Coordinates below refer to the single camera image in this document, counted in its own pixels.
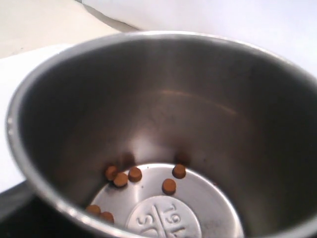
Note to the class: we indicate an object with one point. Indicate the steel mug with pellets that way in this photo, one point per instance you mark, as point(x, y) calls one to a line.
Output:
point(170, 135)

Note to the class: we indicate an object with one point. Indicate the white curtain backdrop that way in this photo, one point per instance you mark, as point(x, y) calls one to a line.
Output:
point(285, 27)

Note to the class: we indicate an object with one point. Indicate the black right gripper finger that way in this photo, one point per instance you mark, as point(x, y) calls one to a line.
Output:
point(24, 215)

